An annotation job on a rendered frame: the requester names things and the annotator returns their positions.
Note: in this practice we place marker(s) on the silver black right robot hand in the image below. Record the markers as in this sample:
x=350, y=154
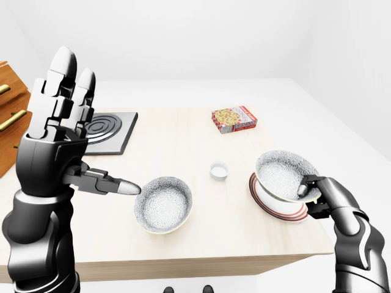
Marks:
x=342, y=195

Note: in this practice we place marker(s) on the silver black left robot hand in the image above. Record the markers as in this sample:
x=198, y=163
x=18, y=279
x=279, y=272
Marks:
x=42, y=158

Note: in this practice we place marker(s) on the patterned black white bowl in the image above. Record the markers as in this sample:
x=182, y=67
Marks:
x=281, y=174
x=163, y=206

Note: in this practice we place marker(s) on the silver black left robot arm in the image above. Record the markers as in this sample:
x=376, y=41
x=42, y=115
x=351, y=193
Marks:
x=39, y=244

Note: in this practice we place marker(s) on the white plate with red rings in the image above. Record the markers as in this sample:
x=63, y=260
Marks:
x=275, y=209

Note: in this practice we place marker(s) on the flat dark stove plate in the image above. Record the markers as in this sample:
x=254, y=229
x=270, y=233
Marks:
x=122, y=131

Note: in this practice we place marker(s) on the wooden cabinet drawer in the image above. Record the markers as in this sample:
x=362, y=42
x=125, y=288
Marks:
x=9, y=108
x=16, y=79
x=7, y=155

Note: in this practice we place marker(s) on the wooden cabinet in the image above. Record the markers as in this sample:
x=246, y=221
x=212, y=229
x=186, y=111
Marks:
x=9, y=143

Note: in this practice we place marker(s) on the small white ramekin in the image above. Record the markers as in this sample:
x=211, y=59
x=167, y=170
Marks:
x=219, y=171

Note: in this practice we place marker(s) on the red printed cookie box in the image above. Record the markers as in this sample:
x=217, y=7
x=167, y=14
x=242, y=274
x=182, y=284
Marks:
x=233, y=119

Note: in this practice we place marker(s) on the small dark shape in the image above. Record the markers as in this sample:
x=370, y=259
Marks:
x=168, y=290
x=208, y=289

